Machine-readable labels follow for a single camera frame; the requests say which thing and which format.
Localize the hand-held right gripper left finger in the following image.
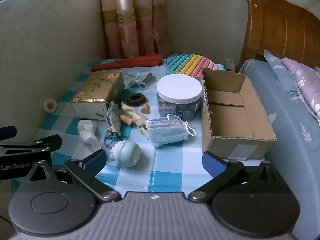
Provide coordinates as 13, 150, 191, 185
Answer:
24, 149, 122, 202

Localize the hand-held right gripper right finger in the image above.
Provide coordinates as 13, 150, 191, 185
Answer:
187, 151, 288, 203

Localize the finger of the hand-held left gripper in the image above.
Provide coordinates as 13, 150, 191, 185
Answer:
0, 126, 17, 140
0, 134, 62, 153

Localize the light blue round plush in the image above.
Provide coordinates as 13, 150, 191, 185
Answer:
109, 140, 142, 167

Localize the white sock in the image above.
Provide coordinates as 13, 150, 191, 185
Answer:
77, 119, 102, 150

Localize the cream foam ring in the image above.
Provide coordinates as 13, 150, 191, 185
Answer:
44, 98, 58, 112

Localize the cardboard box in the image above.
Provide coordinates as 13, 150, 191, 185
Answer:
201, 67, 277, 160

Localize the blue face mask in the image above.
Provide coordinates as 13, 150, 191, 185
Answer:
124, 71, 153, 90
145, 114, 197, 147

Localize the cream cloth doll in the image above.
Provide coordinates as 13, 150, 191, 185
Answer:
119, 101, 150, 139

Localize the dark brown hair scrunchie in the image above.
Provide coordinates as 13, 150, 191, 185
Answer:
127, 92, 146, 105

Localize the blue checked tablecloth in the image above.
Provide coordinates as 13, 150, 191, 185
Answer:
32, 58, 265, 200

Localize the gold tissue pack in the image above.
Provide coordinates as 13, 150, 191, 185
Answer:
70, 71, 125, 121

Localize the clear jar with white lid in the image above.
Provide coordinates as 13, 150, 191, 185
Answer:
157, 74, 203, 122

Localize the rainbow pop bubble toy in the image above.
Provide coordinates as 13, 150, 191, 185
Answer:
165, 54, 217, 80

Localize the small white teddy figure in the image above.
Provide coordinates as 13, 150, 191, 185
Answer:
225, 57, 237, 72

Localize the red folded fan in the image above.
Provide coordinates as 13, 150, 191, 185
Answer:
90, 53, 162, 72

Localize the blue floral pillow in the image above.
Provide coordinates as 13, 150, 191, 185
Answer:
264, 49, 304, 99

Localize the purple floral pillow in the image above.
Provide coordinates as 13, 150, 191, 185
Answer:
281, 57, 320, 125

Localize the wooden headboard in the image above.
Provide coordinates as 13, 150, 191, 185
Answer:
239, 0, 320, 68

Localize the pink curtain with gold band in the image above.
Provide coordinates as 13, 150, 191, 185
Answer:
100, 0, 173, 59

